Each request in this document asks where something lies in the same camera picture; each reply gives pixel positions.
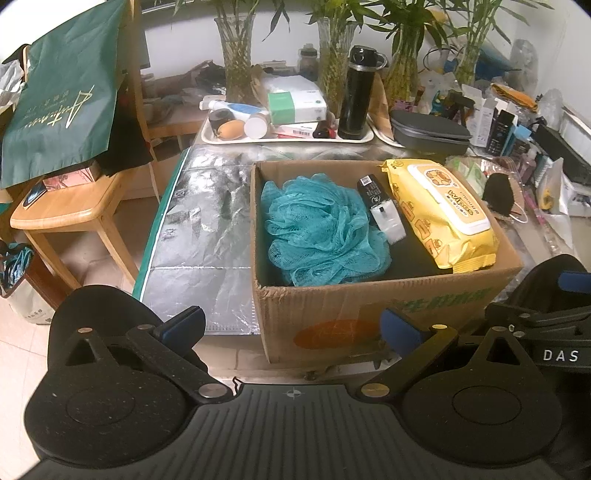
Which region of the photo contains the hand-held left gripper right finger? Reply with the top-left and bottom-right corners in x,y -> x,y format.
351,308 -> 532,404

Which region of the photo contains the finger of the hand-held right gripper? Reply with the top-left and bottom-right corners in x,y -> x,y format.
484,302 -> 591,336
507,256 -> 591,306

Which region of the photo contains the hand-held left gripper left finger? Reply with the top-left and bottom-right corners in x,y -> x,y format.
58,307 -> 243,407

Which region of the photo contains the cardboard box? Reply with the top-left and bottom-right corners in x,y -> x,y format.
249,159 -> 525,365

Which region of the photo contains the yellow wet wipes pack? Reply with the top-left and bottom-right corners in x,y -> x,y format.
381,158 -> 501,273

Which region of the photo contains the black white cosmetic bottle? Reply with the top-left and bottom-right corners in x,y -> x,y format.
356,174 -> 407,246

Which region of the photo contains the teal mesh bath pouf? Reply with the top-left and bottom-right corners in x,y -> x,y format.
260,173 -> 393,287

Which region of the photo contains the black face mask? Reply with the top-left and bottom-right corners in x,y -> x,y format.
482,172 -> 530,225

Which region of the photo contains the silver foil table mat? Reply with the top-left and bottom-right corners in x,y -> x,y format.
133,145 -> 259,336

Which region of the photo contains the bag of green sachets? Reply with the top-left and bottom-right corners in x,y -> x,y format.
445,157 -> 491,195

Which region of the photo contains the black flat device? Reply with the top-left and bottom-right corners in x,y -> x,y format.
536,124 -> 591,177

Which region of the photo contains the black carton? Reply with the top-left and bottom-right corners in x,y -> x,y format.
487,111 -> 519,156

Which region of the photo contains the white shopping bag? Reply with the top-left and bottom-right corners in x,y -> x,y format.
0,242 -> 56,325

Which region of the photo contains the wooden chair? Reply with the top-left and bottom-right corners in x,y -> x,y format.
9,0 -> 160,297

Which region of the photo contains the white carton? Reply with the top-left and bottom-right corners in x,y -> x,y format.
473,97 -> 500,149

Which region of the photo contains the orange plastic bag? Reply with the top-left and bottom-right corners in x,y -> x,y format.
492,83 -> 539,112

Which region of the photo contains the grey zip case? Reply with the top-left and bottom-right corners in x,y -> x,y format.
390,110 -> 474,156

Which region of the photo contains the pink patterned box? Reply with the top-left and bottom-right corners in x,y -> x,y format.
44,161 -> 100,193

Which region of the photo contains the black mini tripod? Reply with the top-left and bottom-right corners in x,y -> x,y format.
445,90 -> 477,123

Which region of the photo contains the wooden low table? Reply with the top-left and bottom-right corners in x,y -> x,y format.
139,69 -> 222,140

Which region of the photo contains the brown egg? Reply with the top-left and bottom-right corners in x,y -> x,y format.
217,120 -> 246,141

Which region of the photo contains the blue card packet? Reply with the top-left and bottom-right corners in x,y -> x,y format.
22,182 -> 48,206

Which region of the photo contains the white tray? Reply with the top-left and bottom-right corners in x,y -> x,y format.
200,112 -> 376,147

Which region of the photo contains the white round container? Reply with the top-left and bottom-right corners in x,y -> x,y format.
244,113 -> 270,140

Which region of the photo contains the brown paper bag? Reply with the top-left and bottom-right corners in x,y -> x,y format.
368,71 -> 394,140

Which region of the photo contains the red white flat box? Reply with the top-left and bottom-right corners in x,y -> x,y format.
272,122 -> 320,140

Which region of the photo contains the white blue lotion tube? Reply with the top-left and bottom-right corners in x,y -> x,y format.
199,98 -> 265,116

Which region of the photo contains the black thermos bottle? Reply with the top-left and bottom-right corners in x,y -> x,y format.
337,45 -> 387,141

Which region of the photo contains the glass vase with bamboo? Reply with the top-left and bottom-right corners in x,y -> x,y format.
443,0 -> 555,86
305,0 -> 393,100
383,0 -> 467,103
203,0 -> 289,105

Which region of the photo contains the green white tissue box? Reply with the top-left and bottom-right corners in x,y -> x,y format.
268,90 -> 329,126

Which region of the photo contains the green tote bag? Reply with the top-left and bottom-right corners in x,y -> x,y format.
0,0 -> 128,190

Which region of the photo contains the white tissue pack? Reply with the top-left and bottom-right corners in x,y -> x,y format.
261,75 -> 322,96

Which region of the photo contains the dark glass jar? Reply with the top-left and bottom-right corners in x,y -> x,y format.
298,44 -> 320,77

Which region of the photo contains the clear plastic bag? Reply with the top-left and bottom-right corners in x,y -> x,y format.
0,60 -> 29,112

